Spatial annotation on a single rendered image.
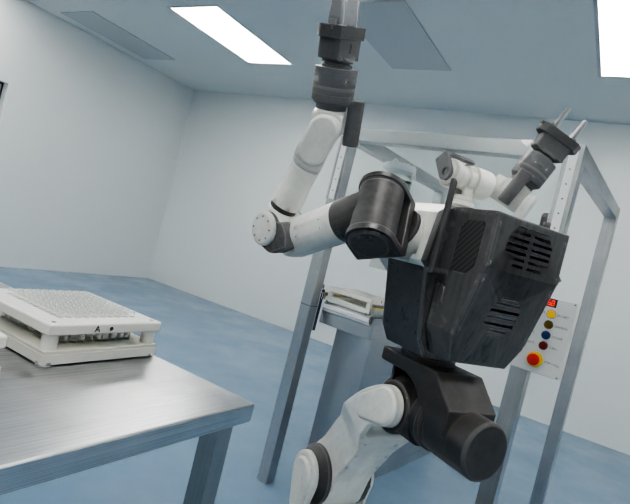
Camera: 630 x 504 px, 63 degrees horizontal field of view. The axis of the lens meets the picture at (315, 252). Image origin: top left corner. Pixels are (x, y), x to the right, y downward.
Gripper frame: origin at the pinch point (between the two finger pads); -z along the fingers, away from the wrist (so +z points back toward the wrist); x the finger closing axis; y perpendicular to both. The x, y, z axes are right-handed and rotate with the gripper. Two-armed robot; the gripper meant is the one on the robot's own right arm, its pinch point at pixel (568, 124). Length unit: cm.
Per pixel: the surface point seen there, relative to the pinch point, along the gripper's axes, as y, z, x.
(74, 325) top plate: -61, 92, 60
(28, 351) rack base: -64, 99, 63
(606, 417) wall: 314, 81, -268
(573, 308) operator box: 28, 36, -46
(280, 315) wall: 480, 235, 16
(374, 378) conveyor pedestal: 98, 115, -27
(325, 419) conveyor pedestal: 92, 144, -19
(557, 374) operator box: 25, 56, -54
